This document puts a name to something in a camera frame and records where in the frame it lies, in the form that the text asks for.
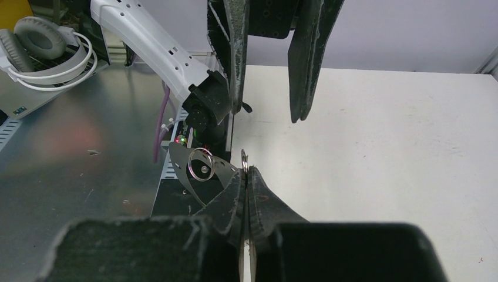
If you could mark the white grey headphones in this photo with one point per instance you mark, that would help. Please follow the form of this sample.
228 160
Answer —
45 57

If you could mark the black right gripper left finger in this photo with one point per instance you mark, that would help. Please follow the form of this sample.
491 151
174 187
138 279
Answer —
205 246

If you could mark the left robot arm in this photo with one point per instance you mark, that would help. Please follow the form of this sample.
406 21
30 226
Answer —
207 95

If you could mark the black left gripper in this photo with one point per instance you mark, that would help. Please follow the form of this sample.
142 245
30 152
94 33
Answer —
229 24

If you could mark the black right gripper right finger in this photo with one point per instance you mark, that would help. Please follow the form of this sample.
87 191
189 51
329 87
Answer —
284 246

